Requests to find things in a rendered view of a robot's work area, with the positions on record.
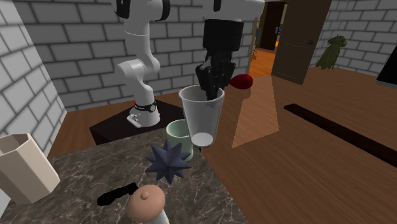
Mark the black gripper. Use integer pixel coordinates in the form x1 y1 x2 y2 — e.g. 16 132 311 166
195 18 246 101

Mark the clear glass cup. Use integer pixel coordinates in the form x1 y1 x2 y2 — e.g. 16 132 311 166
178 85 226 149

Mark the red oval object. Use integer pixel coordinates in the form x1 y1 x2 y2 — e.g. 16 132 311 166
228 73 254 91

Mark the pale green cup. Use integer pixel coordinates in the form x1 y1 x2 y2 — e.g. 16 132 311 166
165 119 194 164

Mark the brown open door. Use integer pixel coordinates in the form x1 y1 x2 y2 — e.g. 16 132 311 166
270 0 333 85

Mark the dark blue spiky star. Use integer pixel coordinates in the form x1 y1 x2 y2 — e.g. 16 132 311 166
144 139 193 185

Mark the dark robot stand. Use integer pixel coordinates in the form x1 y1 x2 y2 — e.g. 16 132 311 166
89 99 187 146

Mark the green plant figure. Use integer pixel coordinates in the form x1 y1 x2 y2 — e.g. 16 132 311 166
315 34 349 71

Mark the tan-topped white grinder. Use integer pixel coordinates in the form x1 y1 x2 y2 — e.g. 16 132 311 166
126 184 171 224

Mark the black elongated object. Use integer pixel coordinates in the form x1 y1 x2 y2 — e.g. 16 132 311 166
97 181 139 207

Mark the black flat panel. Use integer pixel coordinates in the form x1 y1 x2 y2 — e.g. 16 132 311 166
375 52 397 90

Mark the beige hexagonal vase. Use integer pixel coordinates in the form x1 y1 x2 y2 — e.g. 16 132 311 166
0 132 61 205

